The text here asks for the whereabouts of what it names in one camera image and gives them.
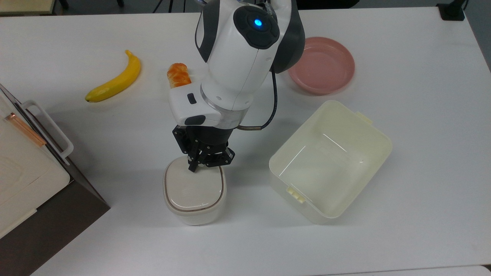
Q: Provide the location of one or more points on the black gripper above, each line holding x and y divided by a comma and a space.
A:
207, 140

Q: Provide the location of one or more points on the beige lidded trash can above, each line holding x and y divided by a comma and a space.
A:
193, 191

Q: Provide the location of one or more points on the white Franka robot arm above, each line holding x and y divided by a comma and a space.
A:
238, 57

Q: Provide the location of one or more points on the orange glazed toy bread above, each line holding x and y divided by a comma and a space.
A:
178, 74

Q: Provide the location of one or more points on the yellow toy banana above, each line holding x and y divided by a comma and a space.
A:
115, 82

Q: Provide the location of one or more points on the cream plastic storage box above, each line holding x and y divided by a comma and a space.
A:
333, 168

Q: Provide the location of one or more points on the pink round plate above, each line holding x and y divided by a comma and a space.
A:
326, 69

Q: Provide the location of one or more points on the black tripod legs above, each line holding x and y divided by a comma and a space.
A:
168, 4

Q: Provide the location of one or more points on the cream toy appliance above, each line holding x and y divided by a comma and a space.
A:
23, 180

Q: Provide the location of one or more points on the light wooden desk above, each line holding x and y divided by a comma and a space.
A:
25, 5

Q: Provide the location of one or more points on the black table clamp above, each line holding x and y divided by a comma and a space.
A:
452, 11

